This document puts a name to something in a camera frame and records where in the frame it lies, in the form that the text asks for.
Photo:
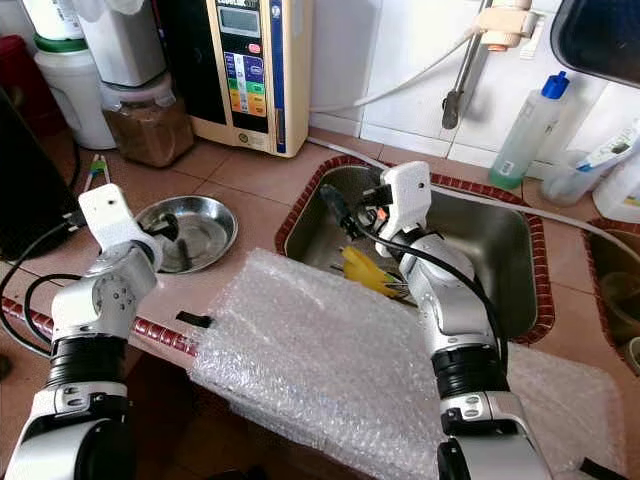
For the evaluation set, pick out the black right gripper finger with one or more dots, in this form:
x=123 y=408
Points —
x=338 y=208

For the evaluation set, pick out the steel fork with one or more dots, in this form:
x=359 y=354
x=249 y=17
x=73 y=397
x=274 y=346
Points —
x=395 y=287

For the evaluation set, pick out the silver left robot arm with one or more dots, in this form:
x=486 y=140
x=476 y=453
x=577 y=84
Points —
x=110 y=295

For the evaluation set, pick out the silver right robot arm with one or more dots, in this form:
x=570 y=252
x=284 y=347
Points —
x=455 y=310

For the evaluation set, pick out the black tape strip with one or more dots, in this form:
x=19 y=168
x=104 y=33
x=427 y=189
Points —
x=600 y=468
x=195 y=319

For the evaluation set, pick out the green tongs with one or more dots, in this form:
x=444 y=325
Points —
x=100 y=165

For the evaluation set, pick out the clear jar of brown powder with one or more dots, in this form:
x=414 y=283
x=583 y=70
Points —
x=150 y=135

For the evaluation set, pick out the steel sink basin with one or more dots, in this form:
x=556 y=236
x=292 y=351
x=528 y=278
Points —
x=620 y=300
x=490 y=240

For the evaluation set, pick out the beige water ionizer machine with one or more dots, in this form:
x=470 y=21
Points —
x=290 y=80

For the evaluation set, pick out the black electric kettle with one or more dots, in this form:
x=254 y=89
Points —
x=35 y=190

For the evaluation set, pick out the steel faucet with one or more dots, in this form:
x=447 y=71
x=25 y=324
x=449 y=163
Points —
x=463 y=85

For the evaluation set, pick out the clear bubble wrap sheet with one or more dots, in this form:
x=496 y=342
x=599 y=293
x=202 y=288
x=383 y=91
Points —
x=330 y=370

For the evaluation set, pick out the white jar with green lid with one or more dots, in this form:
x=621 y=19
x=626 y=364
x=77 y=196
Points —
x=75 y=100

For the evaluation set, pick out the clear bottle with blue cap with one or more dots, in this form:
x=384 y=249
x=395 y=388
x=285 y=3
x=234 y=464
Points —
x=525 y=135

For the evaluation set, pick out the white plastic container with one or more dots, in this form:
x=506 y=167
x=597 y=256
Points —
x=125 y=50

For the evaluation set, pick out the clear plastic cup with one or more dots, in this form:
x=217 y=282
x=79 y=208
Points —
x=570 y=180

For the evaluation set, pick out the red canister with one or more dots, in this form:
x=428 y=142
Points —
x=20 y=75

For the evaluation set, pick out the white labelled bottle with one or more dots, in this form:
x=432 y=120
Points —
x=55 y=18

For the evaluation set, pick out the white plastic bottle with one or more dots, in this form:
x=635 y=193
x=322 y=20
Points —
x=620 y=195

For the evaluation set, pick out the black frying pan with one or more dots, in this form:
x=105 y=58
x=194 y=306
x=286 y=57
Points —
x=600 y=40

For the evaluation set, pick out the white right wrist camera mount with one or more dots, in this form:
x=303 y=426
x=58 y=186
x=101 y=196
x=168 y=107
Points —
x=408 y=188

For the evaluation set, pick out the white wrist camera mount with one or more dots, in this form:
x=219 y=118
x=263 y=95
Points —
x=110 y=212
x=408 y=188

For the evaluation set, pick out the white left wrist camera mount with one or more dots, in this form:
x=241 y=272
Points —
x=110 y=212

